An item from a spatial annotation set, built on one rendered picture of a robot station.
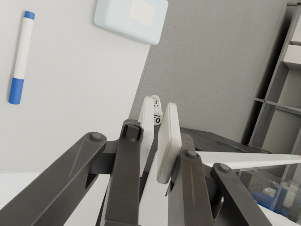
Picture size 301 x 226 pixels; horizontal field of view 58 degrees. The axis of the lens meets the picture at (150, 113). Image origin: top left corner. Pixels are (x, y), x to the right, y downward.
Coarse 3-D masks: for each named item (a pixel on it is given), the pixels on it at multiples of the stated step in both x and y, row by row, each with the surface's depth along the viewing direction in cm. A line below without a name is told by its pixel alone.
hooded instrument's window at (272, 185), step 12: (240, 168) 83; (252, 168) 90; (264, 168) 99; (276, 168) 108; (288, 168) 120; (300, 168) 135; (252, 180) 71; (264, 180) 76; (276, 180) 82; (288, 180) 89; (300, 180) 97; (252, 192) 59; (264, 192) 62; (276, 192) 66; (288, 192) 71; (300, 192) 75; (264, 204) 55; (276, 204) 56; (288, 204) 58; (300, 204) 62; (288, 216) 52; (300, 216) 53
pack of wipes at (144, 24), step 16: (112, 0) 46; (128, 0) 48; (144, 0) 50; (160, 0) 54; (96, 16) 47; (112, 16) 46; (128, 16) 49; (144, 16) 51; (160, 16) 55; (128, 32) 50; (144, 32) 53; (160, 32) 56
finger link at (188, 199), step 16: (192, 160) 15; (192, 176) 13; (176, 192) 13; (192, 192) 12; (176, 208) 12; (192, 208) 11; (208, 208) 11; (176, 224) 11; (192, 224) 10; (208, 224) 10
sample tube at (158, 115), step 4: (152, 96) 26; (156, 96) 26; (156, 100) 25; (156, 104) 24; (160, 104) 24; (156, 108) 23; (160, 108) 23; (156, 112) 22; (160, 112) 22; (156, 116) 22; (160, 116) 22; (156, 120) 22; (160, 120) 22; (156, 124) 22
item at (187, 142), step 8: (184, 136) 18; (184, 144) 17; (192, 144) 18; (176, 160) 16; (176, 168) 15; (208, 168) 15; (176, 176) 15; (208, 176) 15; (208, 184) 15; (216, 184) 14; (208, 192) 15; (216, 192) 15; (216, 200) 15
